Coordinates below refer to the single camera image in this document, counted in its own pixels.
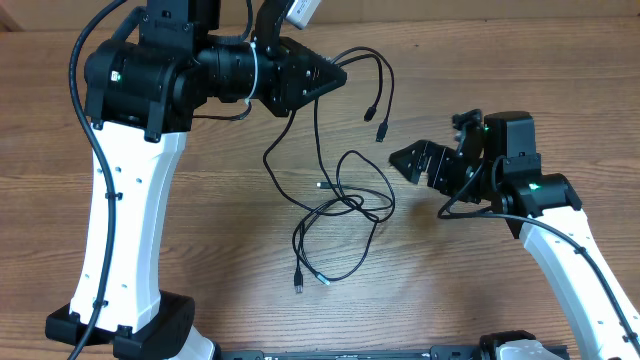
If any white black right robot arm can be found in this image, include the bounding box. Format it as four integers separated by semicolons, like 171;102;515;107
389;109;639;359

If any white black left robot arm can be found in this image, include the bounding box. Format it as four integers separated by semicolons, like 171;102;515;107
45;0;346;359

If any thin black usb cable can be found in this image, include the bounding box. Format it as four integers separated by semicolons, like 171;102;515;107
262;110;396;211

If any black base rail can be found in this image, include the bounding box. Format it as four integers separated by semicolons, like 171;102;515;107
214;329;571;360

